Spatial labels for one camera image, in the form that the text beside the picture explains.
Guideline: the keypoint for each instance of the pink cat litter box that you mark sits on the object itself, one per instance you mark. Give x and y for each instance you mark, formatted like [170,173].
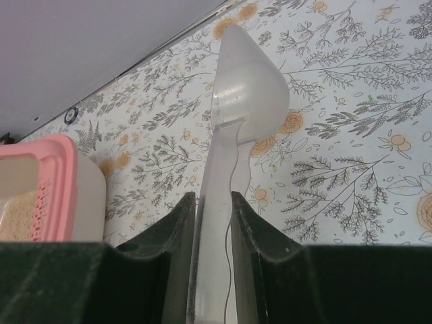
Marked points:
[71,188]

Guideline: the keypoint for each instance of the beige litter in box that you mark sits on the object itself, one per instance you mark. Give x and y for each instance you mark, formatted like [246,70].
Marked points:
[17,215]

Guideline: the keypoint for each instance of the clear plastic litter scoop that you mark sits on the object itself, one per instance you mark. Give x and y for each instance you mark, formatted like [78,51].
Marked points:
[249,103]

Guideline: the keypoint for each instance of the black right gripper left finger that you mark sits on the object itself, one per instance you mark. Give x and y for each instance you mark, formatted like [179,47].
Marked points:
[144,280]

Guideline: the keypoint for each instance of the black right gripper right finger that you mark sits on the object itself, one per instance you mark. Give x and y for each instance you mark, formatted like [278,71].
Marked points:
[278,280]

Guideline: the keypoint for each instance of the black round table grommet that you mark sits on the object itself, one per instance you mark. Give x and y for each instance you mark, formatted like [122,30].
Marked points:
[70,115]

